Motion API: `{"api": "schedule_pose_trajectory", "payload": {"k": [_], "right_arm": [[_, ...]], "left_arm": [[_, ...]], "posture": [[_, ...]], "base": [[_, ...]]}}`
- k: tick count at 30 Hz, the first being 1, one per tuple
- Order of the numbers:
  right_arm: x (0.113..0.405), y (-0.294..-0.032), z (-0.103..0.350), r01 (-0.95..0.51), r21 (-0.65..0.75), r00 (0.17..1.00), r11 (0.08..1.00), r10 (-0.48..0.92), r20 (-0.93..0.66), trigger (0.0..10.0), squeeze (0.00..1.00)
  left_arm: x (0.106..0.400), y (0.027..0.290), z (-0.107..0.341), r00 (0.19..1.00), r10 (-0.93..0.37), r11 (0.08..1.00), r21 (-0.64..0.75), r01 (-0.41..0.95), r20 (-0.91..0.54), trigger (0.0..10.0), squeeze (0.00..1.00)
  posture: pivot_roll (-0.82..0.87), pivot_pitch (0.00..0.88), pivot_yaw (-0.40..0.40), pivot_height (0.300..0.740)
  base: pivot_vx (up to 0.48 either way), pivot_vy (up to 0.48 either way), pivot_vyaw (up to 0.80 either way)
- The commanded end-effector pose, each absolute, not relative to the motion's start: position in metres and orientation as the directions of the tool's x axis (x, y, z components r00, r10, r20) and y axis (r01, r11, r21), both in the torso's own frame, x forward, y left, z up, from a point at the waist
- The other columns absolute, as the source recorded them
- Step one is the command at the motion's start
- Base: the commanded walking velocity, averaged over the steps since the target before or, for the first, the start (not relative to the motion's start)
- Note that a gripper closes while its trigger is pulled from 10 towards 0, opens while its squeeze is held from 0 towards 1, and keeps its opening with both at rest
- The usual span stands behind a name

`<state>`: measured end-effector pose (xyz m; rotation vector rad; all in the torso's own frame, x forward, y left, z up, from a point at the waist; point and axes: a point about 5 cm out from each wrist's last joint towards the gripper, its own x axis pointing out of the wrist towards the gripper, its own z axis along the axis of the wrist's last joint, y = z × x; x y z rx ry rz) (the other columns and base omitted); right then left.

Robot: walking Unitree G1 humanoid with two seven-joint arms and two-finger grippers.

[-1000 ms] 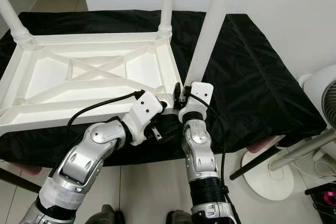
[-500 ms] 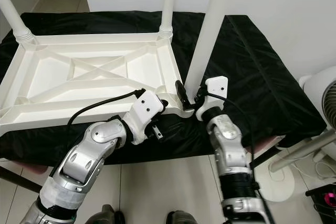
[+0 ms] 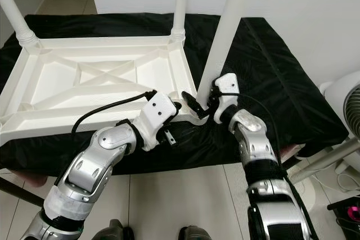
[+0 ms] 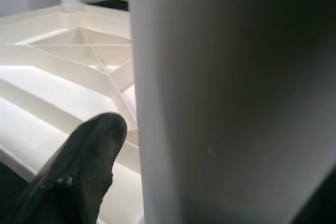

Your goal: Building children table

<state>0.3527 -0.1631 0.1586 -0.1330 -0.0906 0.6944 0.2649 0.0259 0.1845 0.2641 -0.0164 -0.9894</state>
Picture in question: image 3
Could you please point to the grey robot leg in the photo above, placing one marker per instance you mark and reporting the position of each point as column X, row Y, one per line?
column 194, row 234
column 113, row 231

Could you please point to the black metal table leg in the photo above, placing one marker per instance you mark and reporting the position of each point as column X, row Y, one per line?
column 292, row 172
column 12, row 190

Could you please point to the white standing fan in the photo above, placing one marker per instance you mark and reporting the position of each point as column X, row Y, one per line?
column 343, row 111

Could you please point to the grey robot left leg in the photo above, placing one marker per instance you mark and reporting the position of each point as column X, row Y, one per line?
column 113, row 231

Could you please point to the white plastic table leg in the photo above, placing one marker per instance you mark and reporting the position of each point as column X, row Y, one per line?
column 180, row 4
column 17, row 15
column 228, row 26

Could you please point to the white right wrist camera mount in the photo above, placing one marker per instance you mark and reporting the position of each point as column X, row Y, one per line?
column 228, row 88

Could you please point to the black cloth table cover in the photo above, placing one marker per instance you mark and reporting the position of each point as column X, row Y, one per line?
column 287, row 82

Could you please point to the white plastic children table top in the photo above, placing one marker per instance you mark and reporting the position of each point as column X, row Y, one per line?
column 90, row 80

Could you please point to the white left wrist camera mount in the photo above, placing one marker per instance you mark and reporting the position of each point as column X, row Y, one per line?
column 160, row 113

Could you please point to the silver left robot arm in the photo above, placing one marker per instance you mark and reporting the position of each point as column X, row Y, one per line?
column 90, row 178

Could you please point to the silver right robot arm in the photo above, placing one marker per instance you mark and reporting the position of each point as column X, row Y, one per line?
column 264, row 161

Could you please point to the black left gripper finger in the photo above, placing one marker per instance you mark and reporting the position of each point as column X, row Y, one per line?
column 188, row 129

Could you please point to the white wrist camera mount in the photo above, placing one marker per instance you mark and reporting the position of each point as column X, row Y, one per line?
column 228, row 88
column 160, row 113

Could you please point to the grey robot right leg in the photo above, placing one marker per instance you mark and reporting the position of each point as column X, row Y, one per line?
column 194, row 234

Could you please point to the magenta metal part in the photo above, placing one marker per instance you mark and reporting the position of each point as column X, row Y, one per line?
column 353, row 213

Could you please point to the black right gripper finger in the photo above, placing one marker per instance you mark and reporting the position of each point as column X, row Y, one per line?
column 191, row 105

